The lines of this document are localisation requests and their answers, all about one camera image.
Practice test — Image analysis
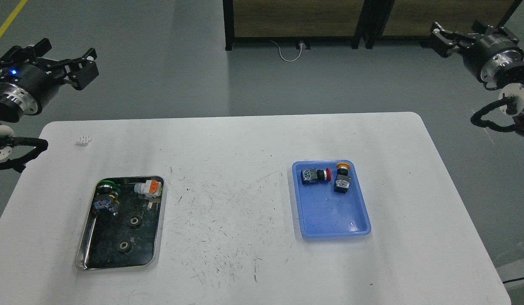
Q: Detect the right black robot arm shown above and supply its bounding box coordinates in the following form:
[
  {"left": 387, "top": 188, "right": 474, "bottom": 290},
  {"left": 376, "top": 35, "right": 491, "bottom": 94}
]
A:
[{"left": 430, "top": 20, "right": 524, "bottom": 138}]

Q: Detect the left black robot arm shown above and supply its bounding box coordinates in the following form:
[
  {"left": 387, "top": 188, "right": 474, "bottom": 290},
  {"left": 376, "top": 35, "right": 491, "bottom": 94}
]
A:
[{"left": 0, "top": 38, "right": 99, "bottom": 172}]

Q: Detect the white cable on floor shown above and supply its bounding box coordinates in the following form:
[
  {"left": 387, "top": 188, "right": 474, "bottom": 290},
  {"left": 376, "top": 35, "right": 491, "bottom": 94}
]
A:
[{"left": 270, "top": 40, "right": 310, "bottom": 63}]

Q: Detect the small white plastic piece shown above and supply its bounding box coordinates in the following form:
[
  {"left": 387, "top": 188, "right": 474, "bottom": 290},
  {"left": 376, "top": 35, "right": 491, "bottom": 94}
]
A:
[{"left": 75, "top": 136, "right": 92, "bottom": 147}]

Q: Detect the blue plastic tray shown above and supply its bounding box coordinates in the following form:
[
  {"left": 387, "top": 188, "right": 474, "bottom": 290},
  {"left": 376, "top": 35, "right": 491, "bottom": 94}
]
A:
[{"left": 292, "top": 160, "right": 372, "bottom": 239}]

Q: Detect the stainless steel tray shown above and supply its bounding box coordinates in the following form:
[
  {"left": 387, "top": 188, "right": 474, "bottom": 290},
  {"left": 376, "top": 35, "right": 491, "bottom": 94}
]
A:
[{"left": 74, "top": 175, "right": 166, "bottom": 270}]

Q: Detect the red push button switch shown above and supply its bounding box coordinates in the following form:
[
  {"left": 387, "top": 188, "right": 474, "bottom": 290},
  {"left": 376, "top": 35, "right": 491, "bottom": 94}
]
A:
[{"left": 300, "top": 168, "right": 332, "bottom": 185}]

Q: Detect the orange white switch part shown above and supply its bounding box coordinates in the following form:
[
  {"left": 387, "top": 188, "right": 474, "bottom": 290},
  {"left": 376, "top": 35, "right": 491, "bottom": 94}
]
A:
[{"left": 133, "top": 180, "right": 163, "bottom": 200}]

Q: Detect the left wooden black cabinet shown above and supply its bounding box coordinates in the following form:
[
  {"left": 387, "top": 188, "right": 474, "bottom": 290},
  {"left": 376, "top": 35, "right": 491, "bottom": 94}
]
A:
[{"left": 223, "top": 0, "right": 373, "bottom": 51}]

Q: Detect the black gear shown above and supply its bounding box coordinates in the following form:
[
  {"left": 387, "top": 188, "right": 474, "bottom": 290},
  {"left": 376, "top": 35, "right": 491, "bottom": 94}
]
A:
[
  {"left": 117, "top": 241, "right": 133, "bottom": 254},
  {"left": 128, "top": 216, "right": 142, "bottom": 230}
]

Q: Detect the right wooden black cabinet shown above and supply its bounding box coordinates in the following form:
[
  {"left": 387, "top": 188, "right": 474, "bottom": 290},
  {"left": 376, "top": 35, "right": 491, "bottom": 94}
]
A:
[{"left": 362, "top": 0, "right": 522, "bottom": 50}]

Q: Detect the wooden black cabinet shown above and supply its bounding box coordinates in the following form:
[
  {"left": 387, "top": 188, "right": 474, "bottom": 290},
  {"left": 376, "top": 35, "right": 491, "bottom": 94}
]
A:
[
  {"left": 223, "top": 0, "right": 373, "bottom": 51},
  {"left": 362, "top": 0, "right": 522, "bottom": 50}
]

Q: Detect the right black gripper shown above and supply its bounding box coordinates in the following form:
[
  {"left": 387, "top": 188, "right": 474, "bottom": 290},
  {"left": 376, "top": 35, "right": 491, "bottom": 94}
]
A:
[{"left": 430, "top": 20, "right": 524, "bottom": 79}]

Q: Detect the yellow push button switch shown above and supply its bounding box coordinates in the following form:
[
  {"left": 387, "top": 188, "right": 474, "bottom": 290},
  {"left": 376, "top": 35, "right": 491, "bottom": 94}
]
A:
[{"left": 334, "top": 162, "right": 351, "bottom": 194}]

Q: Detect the green push button switch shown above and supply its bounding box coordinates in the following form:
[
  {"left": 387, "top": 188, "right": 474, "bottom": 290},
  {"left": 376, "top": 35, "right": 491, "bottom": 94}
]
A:
[{"left": 91, "top": 180, "right": 121, "bottom": 216}]

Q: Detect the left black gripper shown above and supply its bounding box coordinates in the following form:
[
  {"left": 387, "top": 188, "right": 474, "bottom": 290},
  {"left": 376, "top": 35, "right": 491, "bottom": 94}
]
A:
[{"left": 0, "top": 38, "right": 99, "bottom": 105}]

